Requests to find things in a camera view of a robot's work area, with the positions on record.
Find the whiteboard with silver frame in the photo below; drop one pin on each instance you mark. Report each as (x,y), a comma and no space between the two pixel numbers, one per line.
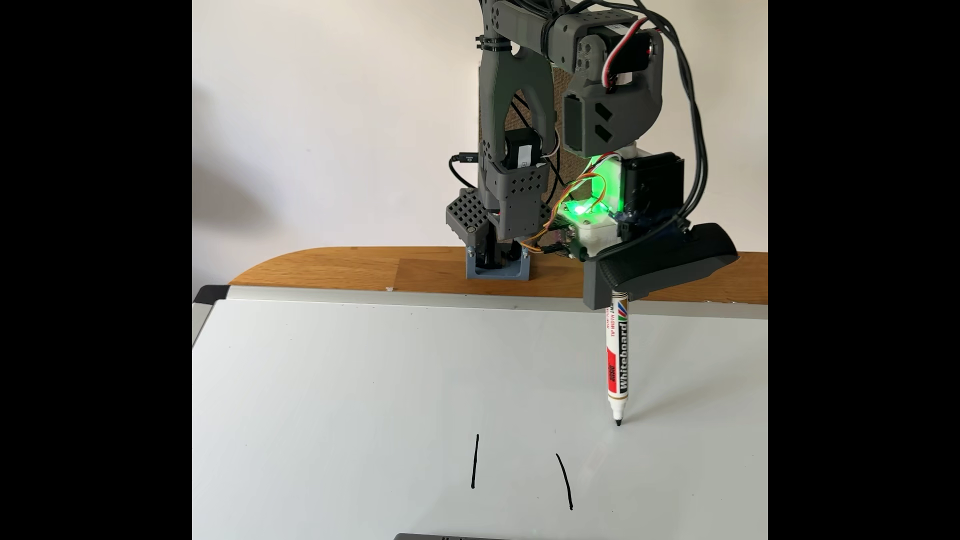
(315,405)

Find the brown cardboard panel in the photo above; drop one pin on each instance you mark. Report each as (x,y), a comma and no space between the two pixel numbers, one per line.
(543,97)

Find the small circuit board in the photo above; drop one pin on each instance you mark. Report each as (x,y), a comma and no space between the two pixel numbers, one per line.
(570,241)

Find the grey marker holder block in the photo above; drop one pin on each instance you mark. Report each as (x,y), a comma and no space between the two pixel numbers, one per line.
(450,537)

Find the whiteboard marker pen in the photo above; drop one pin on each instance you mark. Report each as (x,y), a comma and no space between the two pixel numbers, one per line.
(617,360)

